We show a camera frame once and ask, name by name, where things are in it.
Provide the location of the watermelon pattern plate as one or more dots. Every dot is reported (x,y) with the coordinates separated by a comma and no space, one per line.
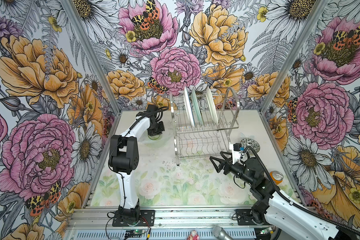
(188,107)

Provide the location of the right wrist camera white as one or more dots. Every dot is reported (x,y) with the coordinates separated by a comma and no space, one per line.
(238,154)

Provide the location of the orange capped small jar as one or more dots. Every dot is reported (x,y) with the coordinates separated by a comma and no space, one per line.
(277,177)

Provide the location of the mint green plate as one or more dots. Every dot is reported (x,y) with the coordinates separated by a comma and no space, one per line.
(196,107)

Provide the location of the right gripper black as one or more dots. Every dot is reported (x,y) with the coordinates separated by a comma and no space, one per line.
(227,162)

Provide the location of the aluminium frame rail front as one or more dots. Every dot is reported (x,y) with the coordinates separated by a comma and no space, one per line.
(96,218)

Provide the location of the chrome two-tier dish rack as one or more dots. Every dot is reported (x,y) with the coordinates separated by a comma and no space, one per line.
(209,139)

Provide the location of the green circuit board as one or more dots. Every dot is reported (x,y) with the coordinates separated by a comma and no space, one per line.
(134,233)

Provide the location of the pink black patterned bowl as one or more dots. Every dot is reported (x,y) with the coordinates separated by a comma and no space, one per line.
(245,142)

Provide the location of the small red pink figure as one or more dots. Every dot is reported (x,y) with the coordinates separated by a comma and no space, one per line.
(193,235)

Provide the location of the silver microphone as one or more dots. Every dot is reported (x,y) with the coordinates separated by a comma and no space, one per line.
(220,234)

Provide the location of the green tinted glass cup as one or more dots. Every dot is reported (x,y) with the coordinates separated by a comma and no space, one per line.
(154,138)

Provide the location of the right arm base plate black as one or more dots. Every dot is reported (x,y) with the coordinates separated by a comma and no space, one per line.
(244,217)

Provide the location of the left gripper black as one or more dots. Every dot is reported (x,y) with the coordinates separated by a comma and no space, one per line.
(161,129)

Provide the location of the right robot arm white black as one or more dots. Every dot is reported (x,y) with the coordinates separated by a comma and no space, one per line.
(276,208)

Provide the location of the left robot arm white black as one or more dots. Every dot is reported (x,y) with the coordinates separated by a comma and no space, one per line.
(124,159)

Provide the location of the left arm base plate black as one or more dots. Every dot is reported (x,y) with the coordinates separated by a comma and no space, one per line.
(129,218)

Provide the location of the cream white plate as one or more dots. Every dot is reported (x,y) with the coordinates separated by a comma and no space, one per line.
(212,106)

